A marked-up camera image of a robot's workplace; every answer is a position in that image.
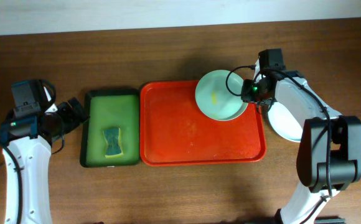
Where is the light blue plate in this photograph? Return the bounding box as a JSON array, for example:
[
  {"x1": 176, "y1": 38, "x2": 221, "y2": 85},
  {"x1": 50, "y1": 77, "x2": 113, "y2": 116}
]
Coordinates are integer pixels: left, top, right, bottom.
[{"x1": 267, "y1": 102, "x2": 302, "y2": 142}]

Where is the mint green plate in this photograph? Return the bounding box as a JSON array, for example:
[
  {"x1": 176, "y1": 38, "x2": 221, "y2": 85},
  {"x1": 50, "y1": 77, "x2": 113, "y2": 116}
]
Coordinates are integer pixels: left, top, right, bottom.
[{"x1": 195, "y1": 70, "x2": 248, "y2": 121}]

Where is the yellow green sponge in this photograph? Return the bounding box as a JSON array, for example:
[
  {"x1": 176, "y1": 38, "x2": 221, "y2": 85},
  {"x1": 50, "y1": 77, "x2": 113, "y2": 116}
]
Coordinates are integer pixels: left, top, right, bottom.
[{"x1": 103, "y1": 127, "x2": 123, "y2": 158}]

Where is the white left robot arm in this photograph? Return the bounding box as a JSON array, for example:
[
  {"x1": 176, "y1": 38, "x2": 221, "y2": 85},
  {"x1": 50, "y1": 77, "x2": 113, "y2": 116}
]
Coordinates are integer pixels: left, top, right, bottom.
[{"x1": 0, "y1": 98, "x2": 89, "y2": 223}]

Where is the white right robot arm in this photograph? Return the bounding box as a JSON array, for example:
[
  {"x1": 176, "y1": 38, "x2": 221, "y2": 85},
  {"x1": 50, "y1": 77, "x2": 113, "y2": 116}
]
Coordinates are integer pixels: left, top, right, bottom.
[{"x1": 241, "y1": 68, "x2": 361, "y2": 223}]

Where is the green tray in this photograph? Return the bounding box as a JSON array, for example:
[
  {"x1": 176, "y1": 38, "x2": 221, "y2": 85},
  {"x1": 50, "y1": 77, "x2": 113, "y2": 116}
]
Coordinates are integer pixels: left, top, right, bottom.
[{"x1": 80, "y1": 89, "x2": 139, "y2": 167}]

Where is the red tray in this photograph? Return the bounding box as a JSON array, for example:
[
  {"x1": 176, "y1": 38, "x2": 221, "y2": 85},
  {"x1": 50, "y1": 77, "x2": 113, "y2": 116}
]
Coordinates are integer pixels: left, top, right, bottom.
[{"x1": 139, "y1": 80, "x2": 267, "y2": 167}]

